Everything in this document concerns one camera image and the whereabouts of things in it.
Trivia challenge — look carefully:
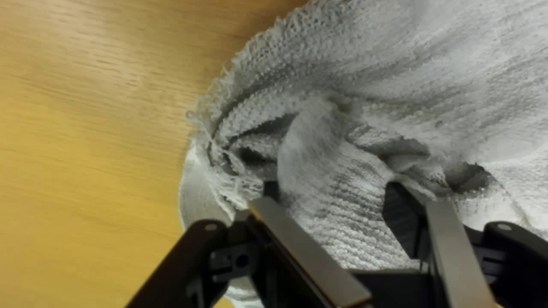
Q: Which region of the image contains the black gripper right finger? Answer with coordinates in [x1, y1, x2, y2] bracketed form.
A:
[382, 179, 548, 308]

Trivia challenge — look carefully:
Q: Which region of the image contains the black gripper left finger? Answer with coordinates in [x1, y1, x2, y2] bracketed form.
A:
[125, 179, 373, 308]

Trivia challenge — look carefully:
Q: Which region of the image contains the white kitchen towel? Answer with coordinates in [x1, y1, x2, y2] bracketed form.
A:
[176, 0, 548, 308]

